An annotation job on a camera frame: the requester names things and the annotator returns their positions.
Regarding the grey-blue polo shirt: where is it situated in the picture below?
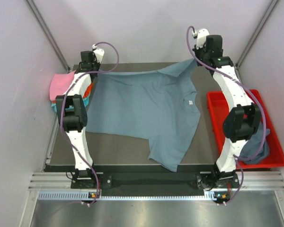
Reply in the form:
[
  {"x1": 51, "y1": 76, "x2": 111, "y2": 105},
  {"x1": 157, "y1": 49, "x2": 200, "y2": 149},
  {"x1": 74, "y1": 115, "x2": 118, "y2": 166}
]
[{"x1": 86, "y1": 59, "x2": 201, "y2": 172}]

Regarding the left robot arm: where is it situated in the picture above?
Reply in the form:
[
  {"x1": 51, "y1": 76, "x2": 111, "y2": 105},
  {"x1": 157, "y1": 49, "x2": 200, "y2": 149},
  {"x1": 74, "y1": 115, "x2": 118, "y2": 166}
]
[{"x1": 55, "y1": 47, "x2": 105, "y2": 189}]

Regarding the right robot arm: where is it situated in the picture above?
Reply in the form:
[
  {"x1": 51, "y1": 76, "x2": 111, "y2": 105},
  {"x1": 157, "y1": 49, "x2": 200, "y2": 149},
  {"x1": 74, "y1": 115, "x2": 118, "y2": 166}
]
[{"x1": 192, "y1": 29, "x2": 261, "y2": 187}]

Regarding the folded orange t-shirt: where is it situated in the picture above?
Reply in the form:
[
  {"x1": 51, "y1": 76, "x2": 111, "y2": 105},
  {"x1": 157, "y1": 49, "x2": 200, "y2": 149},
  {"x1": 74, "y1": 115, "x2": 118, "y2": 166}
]
[{"x1": 83, "y1": 83, "x2": 93, "y2": 98}]

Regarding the folded pink t-shirt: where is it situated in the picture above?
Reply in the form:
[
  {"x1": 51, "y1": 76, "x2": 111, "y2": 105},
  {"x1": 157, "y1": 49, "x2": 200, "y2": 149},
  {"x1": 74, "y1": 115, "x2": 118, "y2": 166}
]
[{"x1": 49, "y1": 71, "x2": 75, "y2": 102}]

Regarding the folded teal t-shirt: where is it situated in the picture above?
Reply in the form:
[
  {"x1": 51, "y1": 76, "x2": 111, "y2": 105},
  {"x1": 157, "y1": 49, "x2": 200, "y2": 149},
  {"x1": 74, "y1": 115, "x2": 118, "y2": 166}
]
[{"x1": 51, "y1": 97, "x2": 89, "y2": 112}]

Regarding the red plastic bin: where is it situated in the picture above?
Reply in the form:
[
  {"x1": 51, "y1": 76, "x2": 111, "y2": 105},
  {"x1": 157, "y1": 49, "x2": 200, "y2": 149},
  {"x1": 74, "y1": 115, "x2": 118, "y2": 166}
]
[{"x1": 206, "y1": 89, "x2": 284, "y2": 169}]

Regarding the grey-blue shirt in bin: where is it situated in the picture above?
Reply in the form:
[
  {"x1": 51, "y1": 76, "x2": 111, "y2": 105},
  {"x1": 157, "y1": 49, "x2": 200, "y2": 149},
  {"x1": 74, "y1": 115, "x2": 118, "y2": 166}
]
[{"x1": 240, "y1": 123, "x2": 270, "y2": 165}]

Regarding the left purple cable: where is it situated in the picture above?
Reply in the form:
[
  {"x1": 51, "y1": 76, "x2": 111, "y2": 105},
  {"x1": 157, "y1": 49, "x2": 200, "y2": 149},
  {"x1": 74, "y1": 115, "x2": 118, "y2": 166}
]
[{"x1": 61, "y1": 42, "x2": 120, "y2": 206}]

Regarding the purple cable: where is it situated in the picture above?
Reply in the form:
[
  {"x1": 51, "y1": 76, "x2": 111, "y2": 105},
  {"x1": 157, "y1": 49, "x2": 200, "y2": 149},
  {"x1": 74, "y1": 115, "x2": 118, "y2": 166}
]
[
  {"x1": 186, "y1": 26, "x2": 267, "y2": 205},
  {"x1": 61, "y1": 42, "x2": 120, "y2": 206}
]

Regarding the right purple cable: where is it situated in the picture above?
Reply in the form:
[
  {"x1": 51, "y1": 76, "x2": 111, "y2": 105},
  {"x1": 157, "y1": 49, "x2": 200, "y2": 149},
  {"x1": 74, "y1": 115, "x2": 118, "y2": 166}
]
[{"x1": 186, "y1": 26, "x2": 267, "y2": 205}]

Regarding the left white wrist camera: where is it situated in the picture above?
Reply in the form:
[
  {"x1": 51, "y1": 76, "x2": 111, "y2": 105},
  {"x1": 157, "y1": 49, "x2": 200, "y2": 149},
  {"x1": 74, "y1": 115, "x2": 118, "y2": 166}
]
[{"x1": 92, "y1": 44, "x2": 105, "y2": 63}]

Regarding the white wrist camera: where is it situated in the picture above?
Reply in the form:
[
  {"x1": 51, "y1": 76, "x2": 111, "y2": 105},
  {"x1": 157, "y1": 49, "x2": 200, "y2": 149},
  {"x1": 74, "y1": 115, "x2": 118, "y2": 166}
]
[
  {"x1": 92, "y1": 44, "x2": 105, "y2": 63},
  {"x1": 192, "y1": 28, "x2": 209, "y2": 50}
]

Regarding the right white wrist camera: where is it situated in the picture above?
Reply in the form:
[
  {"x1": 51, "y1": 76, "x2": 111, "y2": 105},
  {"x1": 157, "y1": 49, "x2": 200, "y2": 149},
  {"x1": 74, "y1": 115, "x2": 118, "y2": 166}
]
[{"x1": 192, "y1": 28, "x2": 209, "y2": 50}]

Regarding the grey slotted cable duct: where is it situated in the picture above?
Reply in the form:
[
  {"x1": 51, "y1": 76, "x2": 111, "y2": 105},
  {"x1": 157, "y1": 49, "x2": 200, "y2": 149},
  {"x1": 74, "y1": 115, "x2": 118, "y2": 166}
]
[{"x1": 38, "y1": 191, "x2": 227, "y2": 201}]

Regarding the aluminium frame rail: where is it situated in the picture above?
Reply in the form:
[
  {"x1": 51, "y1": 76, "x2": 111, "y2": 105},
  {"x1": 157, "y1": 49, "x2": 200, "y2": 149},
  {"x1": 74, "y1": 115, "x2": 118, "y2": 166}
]
[{"x1": 28, "y1": 171, "x2": 284, "y2": 191}]

